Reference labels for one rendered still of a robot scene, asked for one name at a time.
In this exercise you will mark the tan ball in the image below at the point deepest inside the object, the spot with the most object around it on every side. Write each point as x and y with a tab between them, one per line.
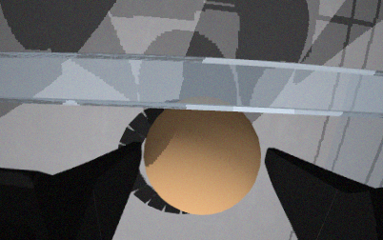
202	161

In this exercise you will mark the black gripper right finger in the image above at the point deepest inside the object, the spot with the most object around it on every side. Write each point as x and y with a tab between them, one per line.
321	204

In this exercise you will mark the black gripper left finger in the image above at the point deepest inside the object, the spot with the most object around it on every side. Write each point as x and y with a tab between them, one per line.
83	203

